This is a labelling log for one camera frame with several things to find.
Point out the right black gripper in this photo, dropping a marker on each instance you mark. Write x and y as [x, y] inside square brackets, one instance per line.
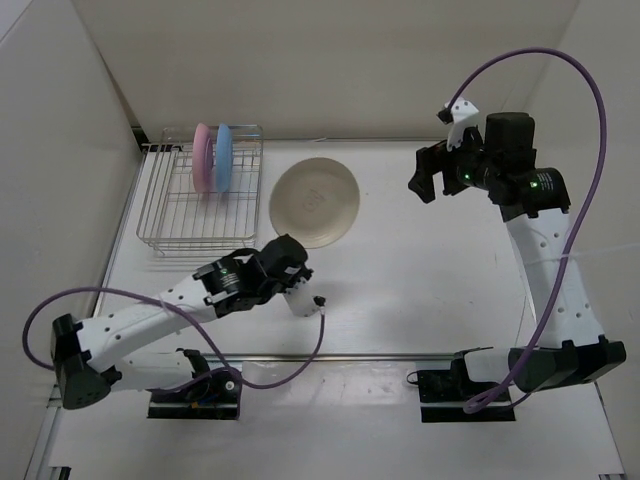
[436, 159]

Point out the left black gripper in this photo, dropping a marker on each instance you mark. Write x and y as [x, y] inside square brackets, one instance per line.
[301, 273]

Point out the cream plate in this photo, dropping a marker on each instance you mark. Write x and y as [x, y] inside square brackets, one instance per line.
[316, 201]

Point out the blue plate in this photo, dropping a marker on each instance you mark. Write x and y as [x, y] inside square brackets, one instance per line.
[223, 158]

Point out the pink plate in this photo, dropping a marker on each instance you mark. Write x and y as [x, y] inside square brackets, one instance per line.
[202, 159]

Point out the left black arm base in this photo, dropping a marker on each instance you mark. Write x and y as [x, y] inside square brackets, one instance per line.
[217, 397]

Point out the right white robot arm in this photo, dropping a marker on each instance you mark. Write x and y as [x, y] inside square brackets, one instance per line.
[570, 347]

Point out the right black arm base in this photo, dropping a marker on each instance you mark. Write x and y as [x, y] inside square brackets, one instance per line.
[442, 398]

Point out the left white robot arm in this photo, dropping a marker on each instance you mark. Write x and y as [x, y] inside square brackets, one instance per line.
[94, 357]

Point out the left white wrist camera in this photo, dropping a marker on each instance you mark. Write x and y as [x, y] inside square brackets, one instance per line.
[301, 301]

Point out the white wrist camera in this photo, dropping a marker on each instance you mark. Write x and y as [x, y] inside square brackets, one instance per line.
[301, 301]
[458, 115]

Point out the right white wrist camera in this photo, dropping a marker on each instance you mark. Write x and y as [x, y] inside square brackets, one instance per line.
[458, 115]

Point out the metal wire dish rack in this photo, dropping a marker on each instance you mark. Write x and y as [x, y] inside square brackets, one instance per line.
[178, 221]

